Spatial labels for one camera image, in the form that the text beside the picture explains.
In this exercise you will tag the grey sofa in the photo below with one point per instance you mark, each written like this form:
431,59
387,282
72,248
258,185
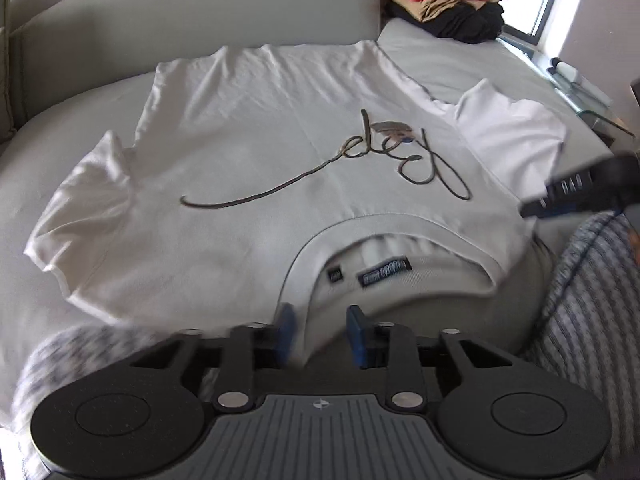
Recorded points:
200,10

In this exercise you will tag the white T-shirt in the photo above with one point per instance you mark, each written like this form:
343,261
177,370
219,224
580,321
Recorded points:
250,135

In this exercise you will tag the person's right leg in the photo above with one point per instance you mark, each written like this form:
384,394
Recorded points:
590,310

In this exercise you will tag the black garment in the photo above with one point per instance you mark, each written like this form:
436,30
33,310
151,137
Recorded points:
465,25

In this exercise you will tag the white cylindrical device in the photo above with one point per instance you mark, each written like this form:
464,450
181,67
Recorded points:
562,67

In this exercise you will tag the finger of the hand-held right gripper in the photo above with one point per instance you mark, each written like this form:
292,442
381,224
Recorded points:
565,200

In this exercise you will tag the glass side table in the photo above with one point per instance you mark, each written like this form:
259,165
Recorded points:
590,105

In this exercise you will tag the person's left leg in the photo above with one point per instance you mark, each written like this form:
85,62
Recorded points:
55,365

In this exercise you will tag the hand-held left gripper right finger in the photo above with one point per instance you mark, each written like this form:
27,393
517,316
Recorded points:
356,332

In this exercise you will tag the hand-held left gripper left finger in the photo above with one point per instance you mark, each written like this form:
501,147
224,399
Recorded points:
286,332

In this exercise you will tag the person's leg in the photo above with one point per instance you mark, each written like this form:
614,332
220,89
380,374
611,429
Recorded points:
590,310
55,365

